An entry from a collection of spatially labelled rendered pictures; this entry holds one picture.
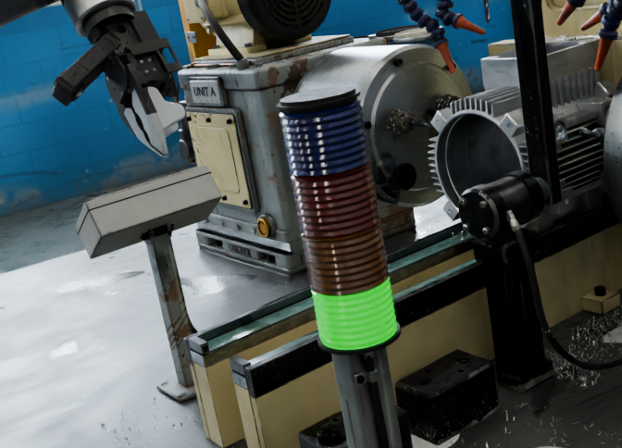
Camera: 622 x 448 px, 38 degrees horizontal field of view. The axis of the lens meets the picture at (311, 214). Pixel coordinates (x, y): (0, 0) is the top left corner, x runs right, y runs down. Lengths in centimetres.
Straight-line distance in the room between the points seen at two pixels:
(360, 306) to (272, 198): 90
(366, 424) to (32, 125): 600
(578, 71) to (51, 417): 83
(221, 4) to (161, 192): 61
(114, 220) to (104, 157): 564
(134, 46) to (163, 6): 557
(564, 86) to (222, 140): 64
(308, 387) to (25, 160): 575
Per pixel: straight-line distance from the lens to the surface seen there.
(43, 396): 133
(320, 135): 62
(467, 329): 111
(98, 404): 125
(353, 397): 70
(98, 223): 110
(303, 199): 64
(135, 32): 129
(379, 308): 66
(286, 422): 97
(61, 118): 665
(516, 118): 113
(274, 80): 150
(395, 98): 136
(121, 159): 677
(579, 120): 119
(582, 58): 125
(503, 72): 123
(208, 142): 165
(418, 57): 139
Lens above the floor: 131
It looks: 15 degrees down
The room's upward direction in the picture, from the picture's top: 10 degrees counter-clockwise
